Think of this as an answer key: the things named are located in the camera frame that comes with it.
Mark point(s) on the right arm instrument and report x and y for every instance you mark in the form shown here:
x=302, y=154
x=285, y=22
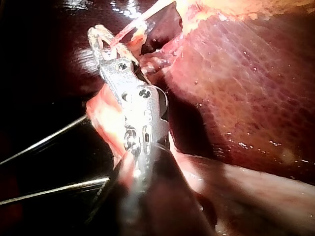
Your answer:
x=137, y=103

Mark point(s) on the right arm instrument jaw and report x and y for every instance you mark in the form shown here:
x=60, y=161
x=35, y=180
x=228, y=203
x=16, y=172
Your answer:
x=94, y=41
x=120, y=45

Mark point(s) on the dark right arm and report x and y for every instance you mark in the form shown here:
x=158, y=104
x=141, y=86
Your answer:
x=162, y=196

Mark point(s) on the thin tube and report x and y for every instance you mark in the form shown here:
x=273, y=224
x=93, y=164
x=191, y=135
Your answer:
x=145, y=17

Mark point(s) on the pale fatty tissue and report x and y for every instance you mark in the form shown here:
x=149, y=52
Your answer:
x=137, y=40
x=105, y=118

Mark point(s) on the dark red liver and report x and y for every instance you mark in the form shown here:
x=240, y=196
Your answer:
x=246, y=98

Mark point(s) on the gallbladder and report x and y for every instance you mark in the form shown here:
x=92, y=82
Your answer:
x=236, y=6

